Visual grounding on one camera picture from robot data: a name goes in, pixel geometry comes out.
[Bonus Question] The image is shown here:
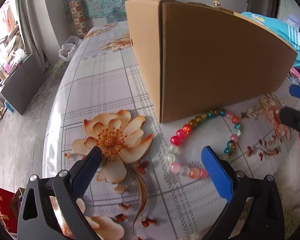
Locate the pink orange bead bracelet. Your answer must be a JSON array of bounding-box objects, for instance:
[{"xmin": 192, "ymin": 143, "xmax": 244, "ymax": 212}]
[{"xmin": 264, "ymin": 104, "xmax": 291, "ymax": 140}]

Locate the gold earrings cluster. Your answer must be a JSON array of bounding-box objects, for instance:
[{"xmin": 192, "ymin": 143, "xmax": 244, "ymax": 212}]
[{"xmin": 241, "ymin": 104, "xmax": 268, "ymax": 120}]

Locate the multicolour bead bracelet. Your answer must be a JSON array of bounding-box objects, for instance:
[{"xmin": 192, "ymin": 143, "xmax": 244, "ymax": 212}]
[{"xmin": 166, "ymin": 108, "xmax": 242, "ymax": 179}]

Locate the brown paper bag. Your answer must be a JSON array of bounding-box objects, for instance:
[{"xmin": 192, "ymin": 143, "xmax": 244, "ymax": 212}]
[{"xmin": 11, "ymin": 187, "xmax": 25, "ymax": 219}]

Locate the red paper bag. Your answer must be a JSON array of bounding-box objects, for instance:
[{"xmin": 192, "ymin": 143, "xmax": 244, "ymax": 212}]
[{"xmin": 0, "ymin": 188, "xmax": 18, "ymax": 233}]

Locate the blue cartoon blanket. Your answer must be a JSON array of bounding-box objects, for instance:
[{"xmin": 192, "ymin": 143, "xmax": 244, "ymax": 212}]
[{"xmin": 242, "ymin": 12, "xmax": 300, "ymax": 69}]

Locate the floral plaid bed sheet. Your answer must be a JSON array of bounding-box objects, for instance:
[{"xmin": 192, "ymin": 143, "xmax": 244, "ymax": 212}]
[{"xmin": 43, "ymin": 22, "xmax": 298, "ymax": 239}]

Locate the dark grey cabinet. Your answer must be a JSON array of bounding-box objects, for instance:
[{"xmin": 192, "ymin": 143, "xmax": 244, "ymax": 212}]
[{"xmin": 0, "ymin": 55, "xmax": 46, "ymax": 115}]

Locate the brown cardboard box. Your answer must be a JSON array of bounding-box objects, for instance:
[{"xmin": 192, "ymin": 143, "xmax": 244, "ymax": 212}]
[{"xmin": 125, "ymin": 0, "xmax": 297, "ymax": 123}]

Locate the small figurine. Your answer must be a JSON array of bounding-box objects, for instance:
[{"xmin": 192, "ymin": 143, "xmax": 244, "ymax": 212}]
[{"xmin": 213, "ymin": 0, "xmax": 221, "ymax": 7}]

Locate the white plastic bag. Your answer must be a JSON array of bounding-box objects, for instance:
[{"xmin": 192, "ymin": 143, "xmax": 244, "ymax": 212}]
[{"xmin": 59, "ymin": 36, "xmax": 83, "ymax": 62}]

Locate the patterned tall box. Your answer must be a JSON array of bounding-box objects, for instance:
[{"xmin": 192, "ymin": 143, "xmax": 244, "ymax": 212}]
[{"xmin": 69, "ymin": 0, "xmax": 88, "ymax": 38}]

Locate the grey curtain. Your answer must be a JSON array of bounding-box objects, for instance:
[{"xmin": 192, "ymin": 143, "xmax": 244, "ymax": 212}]
[{"xmin": 15, "ymin": 0, "xmax": 50, "ymax": 72}]

